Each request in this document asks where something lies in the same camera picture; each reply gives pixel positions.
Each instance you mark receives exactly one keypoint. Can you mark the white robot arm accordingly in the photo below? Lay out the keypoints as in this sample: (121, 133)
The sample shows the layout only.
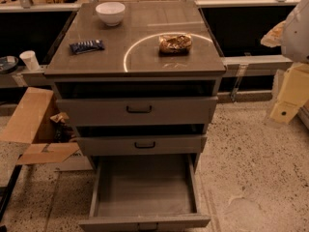
(292, 35)

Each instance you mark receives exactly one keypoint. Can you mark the white paper cup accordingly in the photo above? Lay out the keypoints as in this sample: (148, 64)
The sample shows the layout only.
(30, 60)

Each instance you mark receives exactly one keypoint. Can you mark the top grey drawer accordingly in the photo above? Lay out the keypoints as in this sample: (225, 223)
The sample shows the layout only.
(138, 112)

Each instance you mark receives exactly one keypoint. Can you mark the bottom grey open drawer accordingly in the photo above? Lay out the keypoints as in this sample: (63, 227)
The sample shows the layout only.
(154, 193)

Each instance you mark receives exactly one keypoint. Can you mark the white ceramic bowl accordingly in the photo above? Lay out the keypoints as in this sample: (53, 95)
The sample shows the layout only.
(111, 13)

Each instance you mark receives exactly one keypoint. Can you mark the grey drawer cabinet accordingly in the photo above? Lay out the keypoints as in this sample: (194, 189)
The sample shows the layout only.
(131, 66)

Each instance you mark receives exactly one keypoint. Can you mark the dark round lid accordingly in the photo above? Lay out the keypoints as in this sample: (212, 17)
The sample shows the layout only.
(8, 64)

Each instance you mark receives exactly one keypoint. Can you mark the middle grey drawer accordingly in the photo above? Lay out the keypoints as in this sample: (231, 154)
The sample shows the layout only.
(141, 145)

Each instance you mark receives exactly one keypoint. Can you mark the brown cardboard box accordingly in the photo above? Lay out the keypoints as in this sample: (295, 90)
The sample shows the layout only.
(34, 123)

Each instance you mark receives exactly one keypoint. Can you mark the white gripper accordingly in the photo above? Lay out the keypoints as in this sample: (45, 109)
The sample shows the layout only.
(296, 36)

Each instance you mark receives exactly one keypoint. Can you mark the dark blue snack bar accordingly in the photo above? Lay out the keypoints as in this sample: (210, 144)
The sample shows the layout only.
(87, 46)

